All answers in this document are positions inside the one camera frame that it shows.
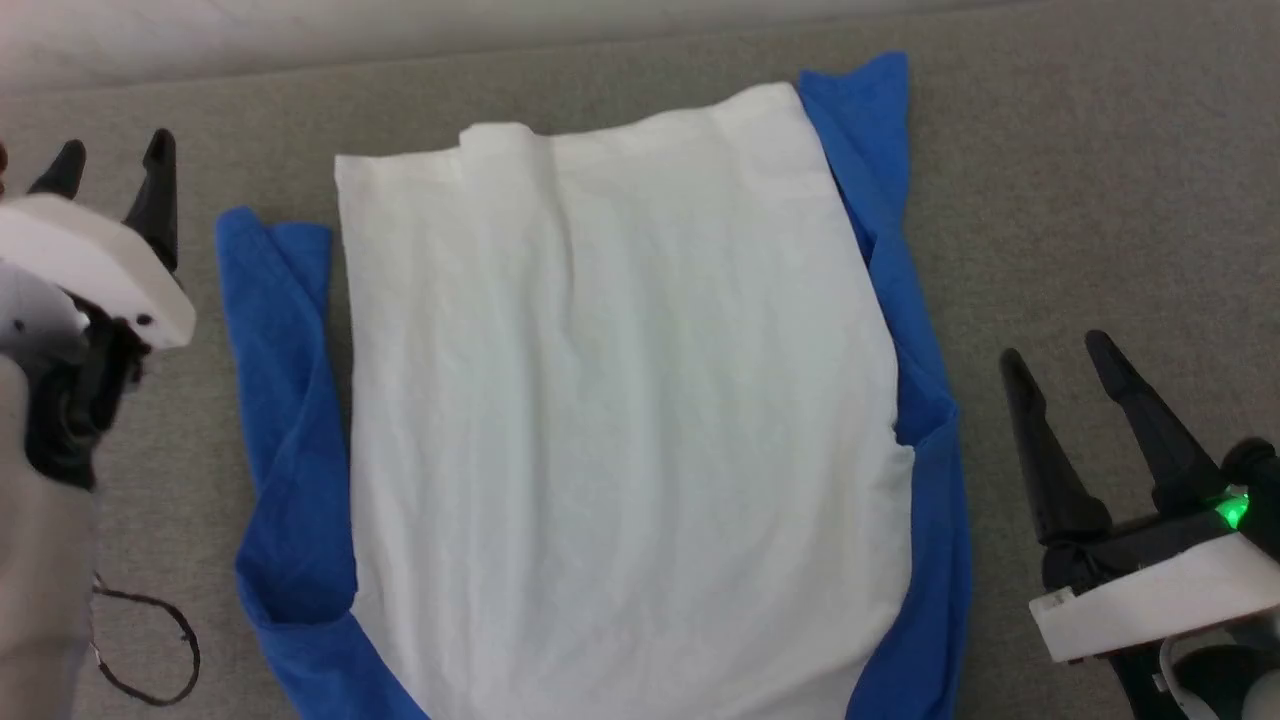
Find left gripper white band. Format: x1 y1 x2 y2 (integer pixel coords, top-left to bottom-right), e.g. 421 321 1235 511
0 128 198 351

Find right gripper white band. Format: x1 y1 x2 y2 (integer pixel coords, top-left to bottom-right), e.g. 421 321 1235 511
998 330 1280 663

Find white and blue t-shirt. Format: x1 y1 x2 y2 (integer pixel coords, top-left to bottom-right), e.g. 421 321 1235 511
215 52 973 720

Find grey fabric sofa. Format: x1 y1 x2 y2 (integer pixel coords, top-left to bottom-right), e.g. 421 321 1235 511
0 0 1280 720

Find thin black cable loop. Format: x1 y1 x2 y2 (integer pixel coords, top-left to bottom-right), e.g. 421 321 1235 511
90 575 202 707

